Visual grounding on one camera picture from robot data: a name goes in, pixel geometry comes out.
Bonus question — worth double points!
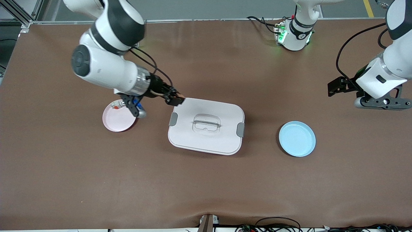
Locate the white lidded storage box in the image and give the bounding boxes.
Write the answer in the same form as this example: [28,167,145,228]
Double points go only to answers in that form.
[168,98,245,156]

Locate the pink round plate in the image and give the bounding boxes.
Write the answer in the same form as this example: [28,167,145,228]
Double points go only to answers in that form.
[102,100,137,132]

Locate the light blue round plate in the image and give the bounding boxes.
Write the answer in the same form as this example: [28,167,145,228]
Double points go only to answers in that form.
[279,121,316,157]

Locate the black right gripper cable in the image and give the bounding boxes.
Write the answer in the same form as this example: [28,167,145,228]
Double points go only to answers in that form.
[129,47,174,89]

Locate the metal table edge rail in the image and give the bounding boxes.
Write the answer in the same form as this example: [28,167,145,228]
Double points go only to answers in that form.
[31,18,388,24]

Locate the black left arm base cable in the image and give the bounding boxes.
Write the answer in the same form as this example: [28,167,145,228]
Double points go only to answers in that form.
[247,14,292,34]

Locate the metal table clamp bracket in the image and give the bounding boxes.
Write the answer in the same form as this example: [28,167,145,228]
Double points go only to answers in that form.
[197,214,220,232]

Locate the black looped cable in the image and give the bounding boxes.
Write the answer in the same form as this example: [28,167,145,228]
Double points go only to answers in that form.
[255,217,302,232]

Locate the black cable bundle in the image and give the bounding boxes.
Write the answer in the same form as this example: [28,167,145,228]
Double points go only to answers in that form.
[235,223,412,232]

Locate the aluminium frame profile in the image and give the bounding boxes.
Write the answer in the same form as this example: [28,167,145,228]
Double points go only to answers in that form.
[0,0,44,33]

